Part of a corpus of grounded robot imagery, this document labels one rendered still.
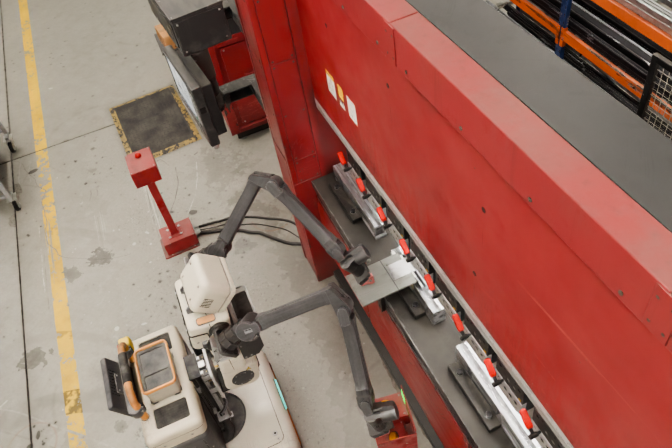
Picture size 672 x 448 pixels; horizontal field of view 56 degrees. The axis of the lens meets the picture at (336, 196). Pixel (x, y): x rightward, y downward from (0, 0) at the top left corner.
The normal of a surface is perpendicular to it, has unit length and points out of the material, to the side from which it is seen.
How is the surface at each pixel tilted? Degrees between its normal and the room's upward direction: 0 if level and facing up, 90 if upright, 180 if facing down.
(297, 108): 90
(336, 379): 0
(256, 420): 0
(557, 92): 0
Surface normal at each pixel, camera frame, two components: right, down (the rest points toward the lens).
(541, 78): -0.13, -0.68
